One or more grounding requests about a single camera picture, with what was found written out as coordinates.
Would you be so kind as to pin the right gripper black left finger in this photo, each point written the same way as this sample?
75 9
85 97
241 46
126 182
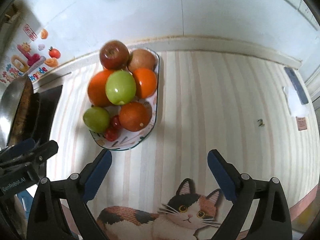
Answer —
46 218

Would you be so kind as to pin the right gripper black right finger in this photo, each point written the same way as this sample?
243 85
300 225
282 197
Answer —
272 217

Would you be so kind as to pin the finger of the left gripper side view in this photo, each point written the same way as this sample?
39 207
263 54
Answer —
28 151

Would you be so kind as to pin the green apple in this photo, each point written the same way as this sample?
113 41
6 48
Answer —
120 87
97 119

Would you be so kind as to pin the dark orange fruit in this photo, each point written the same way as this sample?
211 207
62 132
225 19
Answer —
134 116

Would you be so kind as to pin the brown round pear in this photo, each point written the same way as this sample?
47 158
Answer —
141 58

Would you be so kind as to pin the black induction cooktop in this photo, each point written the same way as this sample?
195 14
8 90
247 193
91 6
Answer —
40 120

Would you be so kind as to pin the steel wok pan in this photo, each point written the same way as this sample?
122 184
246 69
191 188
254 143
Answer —
15 107

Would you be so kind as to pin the red cherry tomato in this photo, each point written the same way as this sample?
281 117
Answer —
115 122
111 134

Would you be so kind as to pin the large orange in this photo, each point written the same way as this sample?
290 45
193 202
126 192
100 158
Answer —
96 89

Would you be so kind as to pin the floral ceramic fruit plate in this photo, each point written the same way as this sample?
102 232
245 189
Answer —
128 140

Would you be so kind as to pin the small pink label card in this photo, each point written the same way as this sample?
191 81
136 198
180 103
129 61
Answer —
301 123

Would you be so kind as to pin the striped cat print table mat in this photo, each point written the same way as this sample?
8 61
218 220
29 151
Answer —
235 104

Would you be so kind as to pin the dark blue phone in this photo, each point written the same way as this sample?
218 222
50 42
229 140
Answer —
297 85

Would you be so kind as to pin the red apple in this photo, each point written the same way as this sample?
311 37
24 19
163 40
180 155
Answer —
114 55

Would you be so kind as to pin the small orange right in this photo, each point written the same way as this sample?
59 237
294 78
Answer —
146 82

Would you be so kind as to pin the fruit wall sticker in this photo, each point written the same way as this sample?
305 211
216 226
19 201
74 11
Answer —
33 51

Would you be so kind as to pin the wall power socket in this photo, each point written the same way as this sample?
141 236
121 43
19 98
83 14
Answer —
304 10

